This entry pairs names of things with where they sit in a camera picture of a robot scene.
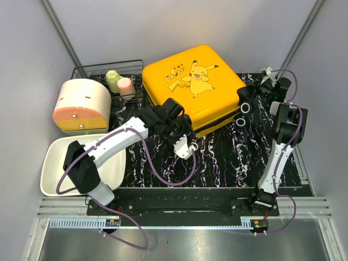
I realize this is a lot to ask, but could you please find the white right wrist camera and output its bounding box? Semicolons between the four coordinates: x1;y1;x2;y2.
261;67;277;87

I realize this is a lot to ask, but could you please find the white plastic tray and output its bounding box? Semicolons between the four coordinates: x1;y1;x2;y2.
40;134;126;196

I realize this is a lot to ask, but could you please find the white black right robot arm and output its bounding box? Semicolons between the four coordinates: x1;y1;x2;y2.
247;78;308;216

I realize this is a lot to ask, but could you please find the pink yellow drawer box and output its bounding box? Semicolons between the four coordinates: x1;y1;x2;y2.
52;78;111;135

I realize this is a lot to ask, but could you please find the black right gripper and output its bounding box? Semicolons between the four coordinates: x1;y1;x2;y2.
239;76;275;99

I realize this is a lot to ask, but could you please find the yellow Pikachu suitcase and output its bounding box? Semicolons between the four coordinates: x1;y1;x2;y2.
142;45;252;138

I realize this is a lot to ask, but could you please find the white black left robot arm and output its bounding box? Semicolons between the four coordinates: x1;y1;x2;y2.
58;98;198;215

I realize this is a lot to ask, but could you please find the black wire basket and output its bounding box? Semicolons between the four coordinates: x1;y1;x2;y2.
71;59;144;106

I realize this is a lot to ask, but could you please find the pink cup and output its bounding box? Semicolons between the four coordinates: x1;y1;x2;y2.
117;77;135;101

